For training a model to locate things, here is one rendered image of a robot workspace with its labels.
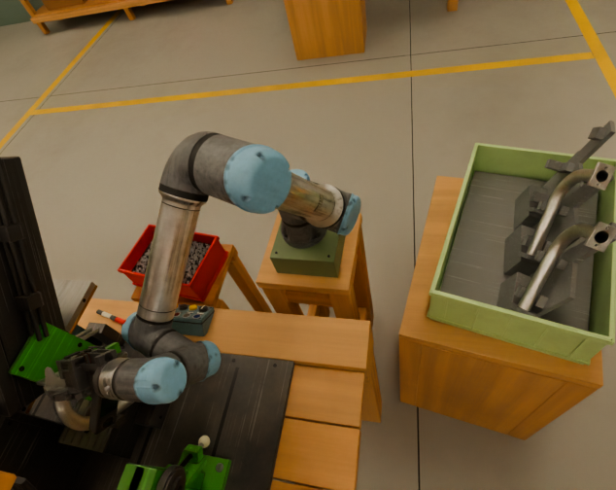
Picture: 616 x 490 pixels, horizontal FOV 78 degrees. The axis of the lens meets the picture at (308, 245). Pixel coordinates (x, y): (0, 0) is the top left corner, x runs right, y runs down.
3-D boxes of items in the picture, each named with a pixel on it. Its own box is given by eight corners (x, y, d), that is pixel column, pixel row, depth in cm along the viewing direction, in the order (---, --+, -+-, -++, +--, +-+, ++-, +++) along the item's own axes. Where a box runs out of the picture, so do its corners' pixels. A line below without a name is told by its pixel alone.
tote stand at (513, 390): (426, 278, 212) (436, 175, 150) (533, 298, 194) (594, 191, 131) (399, 401, 178) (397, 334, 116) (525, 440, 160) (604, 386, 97)
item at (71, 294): (53, 283, 113) (46, 278, 111) (98, 286, 109) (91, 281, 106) (-35, 426, 91) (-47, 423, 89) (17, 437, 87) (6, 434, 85)
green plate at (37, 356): (97, 355, 101) (21, 321, 87) (118, 355, 98) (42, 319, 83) (75, 399, 95) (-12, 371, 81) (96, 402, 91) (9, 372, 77)
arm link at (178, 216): (155, 114, 72) (106, 347, 81) (196, 125, 67) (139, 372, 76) (200, 128, 82) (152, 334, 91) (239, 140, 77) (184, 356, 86)
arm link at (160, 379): (194, 395, 69) (155, 413, 62) (153, 392, 74) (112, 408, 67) (189, 351, 70) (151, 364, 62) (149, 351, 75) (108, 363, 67)
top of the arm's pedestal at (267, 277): (281, 216, 150) (278, 209, 147) (362, 219, 141) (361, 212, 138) (258, 288, 133) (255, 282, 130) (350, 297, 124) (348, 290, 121)
